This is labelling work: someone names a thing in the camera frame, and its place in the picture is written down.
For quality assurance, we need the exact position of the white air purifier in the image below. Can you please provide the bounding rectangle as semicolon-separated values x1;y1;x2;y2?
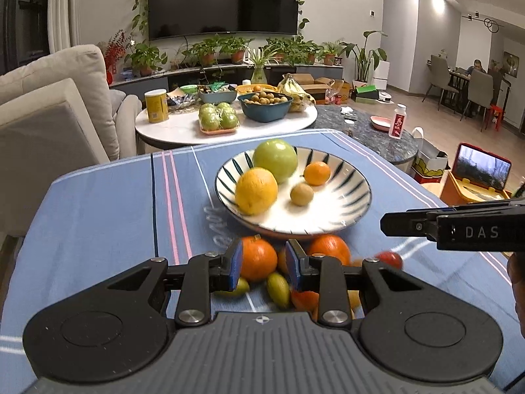
371;59;389;89

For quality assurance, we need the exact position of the banana bunch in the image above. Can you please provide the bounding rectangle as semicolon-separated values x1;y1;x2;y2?
278;74;316;112

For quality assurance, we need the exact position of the round white table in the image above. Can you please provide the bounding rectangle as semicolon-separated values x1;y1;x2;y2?
135;102;318;150

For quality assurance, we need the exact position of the person's right hand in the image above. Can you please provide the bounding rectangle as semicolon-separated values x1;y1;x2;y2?
506;251;525;296

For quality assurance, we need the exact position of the blue striped tablecloth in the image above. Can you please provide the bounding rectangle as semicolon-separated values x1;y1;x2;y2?
0;128;525;394

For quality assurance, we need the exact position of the orange basket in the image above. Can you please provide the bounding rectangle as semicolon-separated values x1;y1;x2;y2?
237;84;277;95

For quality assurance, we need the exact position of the glass vase with plant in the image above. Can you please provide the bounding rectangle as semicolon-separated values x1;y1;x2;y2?
246;47;280;86

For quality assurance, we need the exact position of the dining table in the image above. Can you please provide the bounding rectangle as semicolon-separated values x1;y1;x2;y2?
427;59;511;91

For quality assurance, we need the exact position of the green box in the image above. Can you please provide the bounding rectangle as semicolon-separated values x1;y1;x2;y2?
355;85;380;103

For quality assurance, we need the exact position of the dark marble table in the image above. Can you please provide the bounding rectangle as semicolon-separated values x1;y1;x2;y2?
314;104;419;169

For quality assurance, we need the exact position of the pile of snack wrappers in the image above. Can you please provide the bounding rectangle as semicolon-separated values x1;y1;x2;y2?
167;92;200;109

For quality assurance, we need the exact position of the large orange mandarin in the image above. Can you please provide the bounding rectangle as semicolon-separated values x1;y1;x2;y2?
238;234;279;283
307;234;351;267

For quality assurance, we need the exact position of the teal bowl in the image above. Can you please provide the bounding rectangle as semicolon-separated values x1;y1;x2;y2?
238;94;293;123

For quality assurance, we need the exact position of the grey-green bowl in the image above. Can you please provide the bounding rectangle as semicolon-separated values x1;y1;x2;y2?
198;89;238;104

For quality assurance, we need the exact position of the beige recliner sofa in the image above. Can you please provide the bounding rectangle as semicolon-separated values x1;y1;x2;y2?
0;44;142;234

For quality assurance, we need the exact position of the tall leafy plant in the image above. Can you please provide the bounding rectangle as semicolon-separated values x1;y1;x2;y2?
340;30;388;85

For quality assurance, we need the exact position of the red stool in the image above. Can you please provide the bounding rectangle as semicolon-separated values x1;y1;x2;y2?
484;104;505;132

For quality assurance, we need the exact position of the pile of longans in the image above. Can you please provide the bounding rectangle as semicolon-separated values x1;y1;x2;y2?
242;91;290;106

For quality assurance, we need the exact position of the light wooden stool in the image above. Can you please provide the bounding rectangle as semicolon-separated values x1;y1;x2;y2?
420;181;448;204

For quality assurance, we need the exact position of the white paper bag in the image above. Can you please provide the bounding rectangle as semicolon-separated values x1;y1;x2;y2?
412;127;450;183

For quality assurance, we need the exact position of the white bottle red label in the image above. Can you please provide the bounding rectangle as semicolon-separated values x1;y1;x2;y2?
388;104;408;139

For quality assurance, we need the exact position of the tablet in red case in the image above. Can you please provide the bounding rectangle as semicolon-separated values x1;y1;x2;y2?
453;143;513;193

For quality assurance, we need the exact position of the pink tray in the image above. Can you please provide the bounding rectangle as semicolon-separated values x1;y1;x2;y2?
199;125;239;136

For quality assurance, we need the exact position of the wall television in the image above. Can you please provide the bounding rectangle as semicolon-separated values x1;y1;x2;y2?
148;0;300;42

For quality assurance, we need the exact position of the dark window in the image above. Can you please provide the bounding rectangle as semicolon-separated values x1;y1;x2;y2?
0;0;52;66

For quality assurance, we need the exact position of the open cardboard box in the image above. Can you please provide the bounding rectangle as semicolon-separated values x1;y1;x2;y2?
293;74;329;91
304;78;353;105

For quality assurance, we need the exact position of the small orange tangerine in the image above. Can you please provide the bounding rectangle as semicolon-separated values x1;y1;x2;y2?
304;161;331;186
290;289;320;312

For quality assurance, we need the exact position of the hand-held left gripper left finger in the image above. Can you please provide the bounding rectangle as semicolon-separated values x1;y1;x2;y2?
104;238;245;328

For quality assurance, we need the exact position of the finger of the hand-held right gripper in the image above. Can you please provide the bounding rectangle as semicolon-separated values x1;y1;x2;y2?
380;208;439;239

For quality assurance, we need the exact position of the black ring pendant lamp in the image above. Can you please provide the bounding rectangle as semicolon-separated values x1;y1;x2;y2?
461;10;506;35

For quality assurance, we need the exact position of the grey dining chair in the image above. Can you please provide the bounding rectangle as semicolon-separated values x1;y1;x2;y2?
461;68;495;121
422;55;452;109

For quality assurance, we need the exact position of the yellow can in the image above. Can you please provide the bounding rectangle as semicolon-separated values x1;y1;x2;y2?
145;89;170;124

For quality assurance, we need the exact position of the wall picture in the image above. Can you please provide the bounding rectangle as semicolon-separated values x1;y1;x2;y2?
502;51;519;78

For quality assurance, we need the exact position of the yellow citrus fruit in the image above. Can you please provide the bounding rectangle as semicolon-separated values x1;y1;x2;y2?
235;167;279;216

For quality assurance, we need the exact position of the potted green plant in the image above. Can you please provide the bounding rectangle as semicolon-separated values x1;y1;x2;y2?
322;40;345;66
293;39;325;65
182;37;222;67
219;36;255;65
124;42;168;78
264;38;296;64

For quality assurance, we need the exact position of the grey television cabinet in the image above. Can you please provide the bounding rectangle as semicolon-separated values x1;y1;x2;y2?
109;62;345;99

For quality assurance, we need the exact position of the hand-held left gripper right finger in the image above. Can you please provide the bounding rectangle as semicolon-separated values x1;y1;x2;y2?
284;238;425;329

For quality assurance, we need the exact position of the red berry plant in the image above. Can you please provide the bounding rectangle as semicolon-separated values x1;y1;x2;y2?
98;29;136;85

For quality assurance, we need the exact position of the beige curtain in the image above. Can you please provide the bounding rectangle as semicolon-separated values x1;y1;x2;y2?
48;0;83;54

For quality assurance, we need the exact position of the striped ceramic plate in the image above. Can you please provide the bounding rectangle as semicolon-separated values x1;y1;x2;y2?
214;146;372;241

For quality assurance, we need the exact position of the large green apple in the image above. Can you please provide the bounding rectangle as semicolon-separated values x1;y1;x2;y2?
252;140;298;185

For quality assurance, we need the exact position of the small red tomato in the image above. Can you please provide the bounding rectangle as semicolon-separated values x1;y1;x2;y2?
375;251;404;271

